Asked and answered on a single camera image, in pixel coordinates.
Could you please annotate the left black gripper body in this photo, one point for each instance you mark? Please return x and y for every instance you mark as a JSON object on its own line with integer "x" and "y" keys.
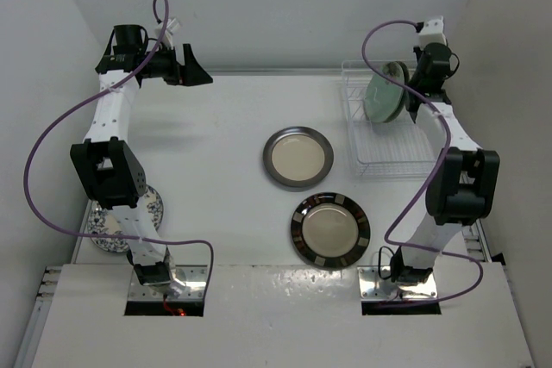
{"x": 164, "y": 65}

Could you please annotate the metal base plate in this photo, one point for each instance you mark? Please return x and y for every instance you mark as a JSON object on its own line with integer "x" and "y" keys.
{"x": 188, "y": 286}
{"x": 376, "y": 286}

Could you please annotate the small teal flower plate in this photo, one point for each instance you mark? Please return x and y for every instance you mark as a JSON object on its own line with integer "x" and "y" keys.
{"x": 381, "y": 97}

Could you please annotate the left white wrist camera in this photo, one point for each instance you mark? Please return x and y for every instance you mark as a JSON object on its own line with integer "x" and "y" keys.
{"x": 173, "y": 25}

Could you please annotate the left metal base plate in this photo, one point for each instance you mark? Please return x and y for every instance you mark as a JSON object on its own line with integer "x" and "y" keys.
{"x": 188, "y": 286}

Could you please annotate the white front cover board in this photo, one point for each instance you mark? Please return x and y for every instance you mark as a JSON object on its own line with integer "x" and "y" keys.
{"x": 273, "y": 316}

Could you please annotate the black patterned rim plate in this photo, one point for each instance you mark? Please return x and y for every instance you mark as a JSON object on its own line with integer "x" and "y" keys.
{"x": 330, "y": 231}

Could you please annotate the grey rim cream plate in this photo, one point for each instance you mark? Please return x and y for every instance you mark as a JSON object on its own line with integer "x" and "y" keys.
{"x": 297, "y": 157}
{"x": 404, "y": 93}

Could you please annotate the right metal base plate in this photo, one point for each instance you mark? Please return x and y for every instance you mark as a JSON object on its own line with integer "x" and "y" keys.
{"x": 376, "y": 286}

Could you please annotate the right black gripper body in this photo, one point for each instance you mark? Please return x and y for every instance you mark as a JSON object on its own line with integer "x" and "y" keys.
{"x": 415, "y": 82}

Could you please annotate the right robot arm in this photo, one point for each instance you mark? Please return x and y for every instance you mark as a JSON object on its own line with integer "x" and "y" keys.
{"x": 461, "y": 186}

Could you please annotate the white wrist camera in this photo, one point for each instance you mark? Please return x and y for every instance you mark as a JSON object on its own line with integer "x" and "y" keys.
{"x": 173, "y": 25}
{"x": 431, "y": 31}

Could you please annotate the white wire dish rack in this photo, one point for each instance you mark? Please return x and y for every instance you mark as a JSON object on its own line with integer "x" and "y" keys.
{"x": 392, "y": 150}

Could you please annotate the blue floral white plate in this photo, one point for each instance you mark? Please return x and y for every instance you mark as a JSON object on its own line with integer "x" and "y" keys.
{"x": 100, "y": 221}

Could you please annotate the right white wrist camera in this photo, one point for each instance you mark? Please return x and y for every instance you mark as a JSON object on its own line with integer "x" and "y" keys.
{"x": 431, "y": 31}

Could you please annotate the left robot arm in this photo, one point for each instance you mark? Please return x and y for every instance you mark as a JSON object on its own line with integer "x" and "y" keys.
{"x": 106, "y": 166}

